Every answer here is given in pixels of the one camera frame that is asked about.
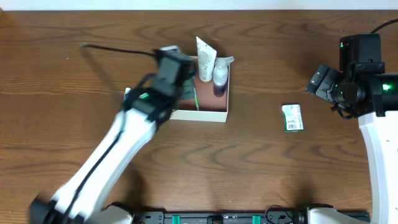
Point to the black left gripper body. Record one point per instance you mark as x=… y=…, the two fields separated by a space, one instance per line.
x=187 y=86

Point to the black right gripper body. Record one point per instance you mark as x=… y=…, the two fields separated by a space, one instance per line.
x=321 y=82

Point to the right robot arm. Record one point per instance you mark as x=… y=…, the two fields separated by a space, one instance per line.
x=371 y=98

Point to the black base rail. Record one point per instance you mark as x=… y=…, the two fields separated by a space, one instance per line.
x=270 y=216

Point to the white cosmetic squeeze tube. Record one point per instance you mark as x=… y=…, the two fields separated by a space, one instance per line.
x=206 y=60

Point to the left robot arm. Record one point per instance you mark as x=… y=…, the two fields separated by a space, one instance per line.
x=145 y=107

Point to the teal white toothpaste tube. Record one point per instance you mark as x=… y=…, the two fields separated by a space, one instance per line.
x=127 y=90

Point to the green toothbrush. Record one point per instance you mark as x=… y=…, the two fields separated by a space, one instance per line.
x=196 y=99

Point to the clear pump spray bottle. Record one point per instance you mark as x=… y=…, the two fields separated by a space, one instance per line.
x=220 y=75

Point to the green white soap box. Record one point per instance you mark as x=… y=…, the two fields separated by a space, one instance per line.
x=292 y=118

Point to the white box pink interior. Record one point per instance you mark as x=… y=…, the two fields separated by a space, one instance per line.
x=212 y=108

